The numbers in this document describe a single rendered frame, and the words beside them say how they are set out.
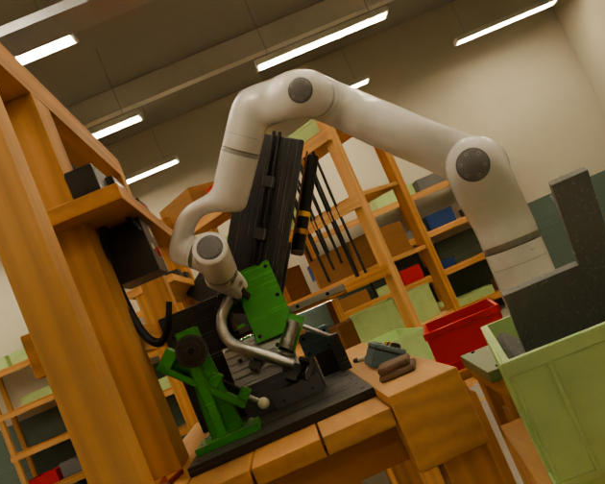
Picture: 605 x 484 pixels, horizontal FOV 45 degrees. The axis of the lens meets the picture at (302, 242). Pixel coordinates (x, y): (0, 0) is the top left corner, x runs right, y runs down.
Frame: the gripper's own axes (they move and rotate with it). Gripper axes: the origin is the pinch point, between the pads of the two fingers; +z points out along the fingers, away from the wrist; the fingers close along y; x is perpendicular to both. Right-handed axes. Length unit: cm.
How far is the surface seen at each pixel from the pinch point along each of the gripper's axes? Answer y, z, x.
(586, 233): -67, -101, 4
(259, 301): -7.4, 2.8, -2.1
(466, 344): -62, 4, -12
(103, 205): 24.6, -38.7, 2.2
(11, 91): 57, -45, -14
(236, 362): -8.2, 5.5, 15.2
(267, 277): -6.6, 2.2, -9.0
